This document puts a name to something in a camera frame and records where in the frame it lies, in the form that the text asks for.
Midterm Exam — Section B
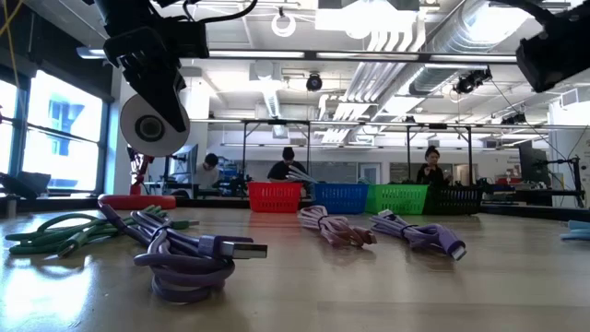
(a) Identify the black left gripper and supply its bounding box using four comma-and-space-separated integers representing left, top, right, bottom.
103, 25, 189, 134

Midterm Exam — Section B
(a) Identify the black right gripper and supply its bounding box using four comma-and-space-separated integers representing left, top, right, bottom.
514, 11, 590, 94

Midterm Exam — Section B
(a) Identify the light blue USB cable bundle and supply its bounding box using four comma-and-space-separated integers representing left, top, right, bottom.
559, 219, 590, 243
285, 164, 320, 186

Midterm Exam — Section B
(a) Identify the green USB cable bundle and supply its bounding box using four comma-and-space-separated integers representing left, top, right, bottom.
4, 205, 200, 257

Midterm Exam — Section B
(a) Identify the purple USB cable bundle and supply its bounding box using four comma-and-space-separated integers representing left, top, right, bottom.
98, 201, 269, 304
369, 209, 468, 262

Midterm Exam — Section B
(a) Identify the pink USB cable bundle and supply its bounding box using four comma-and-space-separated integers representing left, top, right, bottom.
298, 205, 379, 249

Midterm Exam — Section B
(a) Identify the red desk lamp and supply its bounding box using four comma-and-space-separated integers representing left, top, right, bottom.
98, 91, 191, 211

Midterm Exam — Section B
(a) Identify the person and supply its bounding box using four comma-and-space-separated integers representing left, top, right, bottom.
191, 152, 221, 191
266, 146, 309, 184
416, 145, 454, 186

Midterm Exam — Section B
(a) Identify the black monitor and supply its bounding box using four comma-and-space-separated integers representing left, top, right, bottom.
518, 140, 553, 185

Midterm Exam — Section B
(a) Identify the red plastic basket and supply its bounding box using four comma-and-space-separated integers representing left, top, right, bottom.
247, 181, 304, 214

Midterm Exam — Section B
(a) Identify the black plastic basket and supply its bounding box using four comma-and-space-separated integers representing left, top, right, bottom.
422, 184, 484, 217

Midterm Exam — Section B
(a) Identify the black overhead crossbar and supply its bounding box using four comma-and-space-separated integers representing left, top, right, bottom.
76, 48, 518, 65

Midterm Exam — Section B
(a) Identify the blue plastic basket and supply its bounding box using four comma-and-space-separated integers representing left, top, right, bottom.
313, 183, 370, 216

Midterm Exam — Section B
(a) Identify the green plastic basket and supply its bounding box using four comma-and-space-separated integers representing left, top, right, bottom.
364, 184, 430, 216

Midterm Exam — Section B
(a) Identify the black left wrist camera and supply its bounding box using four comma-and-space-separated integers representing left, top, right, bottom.
160, 20, 209, 60

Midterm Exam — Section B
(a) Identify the black mounted camera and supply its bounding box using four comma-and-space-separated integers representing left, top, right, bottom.
454, 66, 493, 96

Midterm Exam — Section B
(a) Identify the silver ventilation duct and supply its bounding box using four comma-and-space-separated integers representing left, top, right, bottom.
407, 0, 536, 96

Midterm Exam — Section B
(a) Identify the black aluminium rail frame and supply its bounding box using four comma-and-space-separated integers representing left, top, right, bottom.
0, 193, 590, 222

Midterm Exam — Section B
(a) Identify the white ring light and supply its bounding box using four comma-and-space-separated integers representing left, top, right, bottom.
270, 12, 298, 39

